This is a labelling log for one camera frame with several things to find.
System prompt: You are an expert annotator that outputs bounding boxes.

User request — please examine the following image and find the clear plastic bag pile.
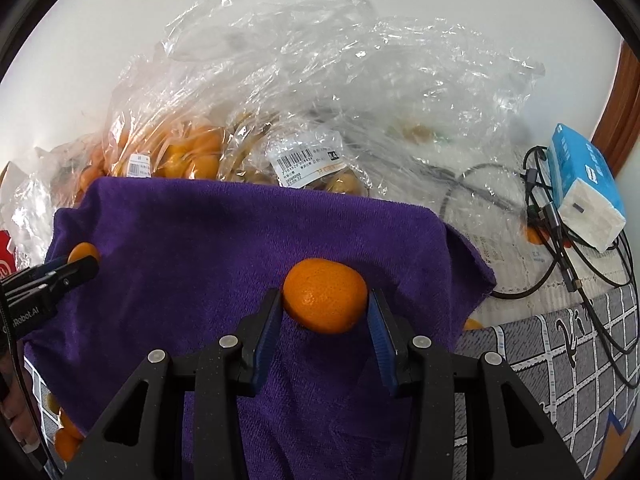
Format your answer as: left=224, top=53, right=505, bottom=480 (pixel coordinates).
left=1, top=0, right=544, bottom=266

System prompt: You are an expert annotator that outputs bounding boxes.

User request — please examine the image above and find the black cable bundle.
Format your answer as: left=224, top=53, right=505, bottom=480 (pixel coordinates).
left=438, top=145, right=640, bottom=391

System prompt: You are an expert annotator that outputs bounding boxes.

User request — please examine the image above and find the orange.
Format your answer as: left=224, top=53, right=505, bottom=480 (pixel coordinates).
left=53, top=408, right=85, bottom=463

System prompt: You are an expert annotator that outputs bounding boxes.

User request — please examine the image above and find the small orange mandarin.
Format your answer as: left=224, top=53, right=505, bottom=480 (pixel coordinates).
left=67, top=242, right=101, bottom=263

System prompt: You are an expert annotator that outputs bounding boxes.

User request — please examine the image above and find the blue white tissue pack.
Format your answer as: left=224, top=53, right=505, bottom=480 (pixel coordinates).
left=547, top=124, right=627, bottom=252

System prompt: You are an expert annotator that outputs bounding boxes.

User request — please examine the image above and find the brown wooden door frame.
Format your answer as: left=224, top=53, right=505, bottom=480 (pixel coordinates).
left=591, top=41, right=640, bottom=177

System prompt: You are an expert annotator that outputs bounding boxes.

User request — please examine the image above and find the person's hand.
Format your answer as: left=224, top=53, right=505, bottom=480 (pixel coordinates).
left=1, top=353, right=40, bottom=452

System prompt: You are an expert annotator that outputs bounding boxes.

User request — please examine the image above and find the red paper bag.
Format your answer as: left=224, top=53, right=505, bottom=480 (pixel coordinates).
left=0, top=230, right=16, bottom=278

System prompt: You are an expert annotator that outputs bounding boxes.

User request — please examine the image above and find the purple towel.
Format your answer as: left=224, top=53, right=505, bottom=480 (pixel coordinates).
left=26, top=178, right=496, bottom=479

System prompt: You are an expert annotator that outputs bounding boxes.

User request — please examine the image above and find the grey checked tablecloth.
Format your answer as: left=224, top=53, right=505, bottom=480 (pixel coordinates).
left=27, top=294, right=639, bottom=479

